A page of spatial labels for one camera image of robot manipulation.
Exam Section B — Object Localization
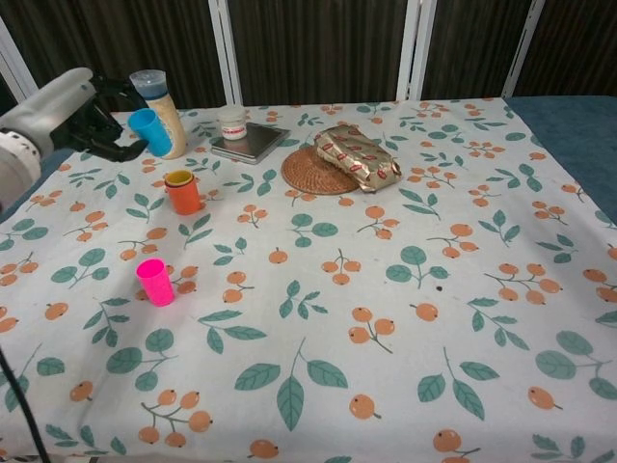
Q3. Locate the gold foil snack bag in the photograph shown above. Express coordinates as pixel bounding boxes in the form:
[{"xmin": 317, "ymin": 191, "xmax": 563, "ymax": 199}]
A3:
[{"xmin": 313, "ymin": 123, "xmax": 403, "ymax": 194}]

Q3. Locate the light blue plastic cup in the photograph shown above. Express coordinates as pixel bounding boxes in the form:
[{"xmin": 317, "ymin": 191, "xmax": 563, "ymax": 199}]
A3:
[{"xmin": 127, "ymin": 108, "xmax": 174, "ymax": 156}]

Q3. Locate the small white jar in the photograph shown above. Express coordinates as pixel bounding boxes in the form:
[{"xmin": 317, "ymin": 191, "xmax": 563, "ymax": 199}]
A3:
[{"xmin": 216, "ymin": 106, "xmax": 248, "ymax": 142}]

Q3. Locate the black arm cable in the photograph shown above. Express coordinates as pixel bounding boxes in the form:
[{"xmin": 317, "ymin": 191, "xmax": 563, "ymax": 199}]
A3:
[{"xmin": 0, "ymin": 344, "xmax": 52, "ymax": 463}]

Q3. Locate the floral print tablecloth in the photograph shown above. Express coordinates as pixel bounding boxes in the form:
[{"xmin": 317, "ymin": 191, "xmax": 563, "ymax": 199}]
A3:
[{"xmin": 0, "ymin": 97, "xmax": 617, "ymax": 463}]

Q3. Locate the dark folding screen panel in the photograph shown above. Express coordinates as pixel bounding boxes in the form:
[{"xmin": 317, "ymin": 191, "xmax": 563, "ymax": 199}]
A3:
[
  {"xmin": 399, "ymin": 0, "xmax": 544, "ymax": 101},
  {"xmin": 209, "ymin": 0, "xmax": 438, "ymax": 108},
  {"xmin": 0, "ymin": 0, "xmax": 242, "ymax": 115},
  {"xmin": 500, "ymin": 0, "xmax": 617, "ymax": 100}
]

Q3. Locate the pink plastic cup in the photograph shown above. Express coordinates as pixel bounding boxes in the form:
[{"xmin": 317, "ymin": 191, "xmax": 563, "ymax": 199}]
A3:
[{"xmin": 135, "ymin": 258, "xmax": 174, "ymax": 308}]

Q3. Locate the round woven coaster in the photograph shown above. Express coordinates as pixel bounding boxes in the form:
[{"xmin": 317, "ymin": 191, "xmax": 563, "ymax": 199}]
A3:
[{"xmin": 281, "ymin": 146, "xmax": 361, "ymax": 195}]

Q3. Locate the orange plastic cup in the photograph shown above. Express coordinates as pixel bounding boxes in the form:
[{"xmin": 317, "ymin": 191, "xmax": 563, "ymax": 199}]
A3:
[{"xmin": 164, "ymin": 176, "xmax": 202, "ymax": 216}]

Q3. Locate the square metal kitchen scale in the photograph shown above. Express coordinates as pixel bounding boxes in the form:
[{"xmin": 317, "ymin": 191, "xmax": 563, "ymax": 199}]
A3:
[{"xmin": 210, "ymin": 122, "xmax": 291, "ymax": 166}]

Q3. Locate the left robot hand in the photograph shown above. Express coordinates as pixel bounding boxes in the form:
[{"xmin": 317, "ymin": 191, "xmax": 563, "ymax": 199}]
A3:
[{"xmin": 0, "ymin": 67, "xmax": 149, "ymax": 163}]

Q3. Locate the baby bottle with blue cap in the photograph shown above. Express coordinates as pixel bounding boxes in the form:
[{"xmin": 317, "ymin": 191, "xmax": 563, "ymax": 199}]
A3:
[{"xmin": 128, "ymin": 68, "xmax": 188, "ymax": 159}]

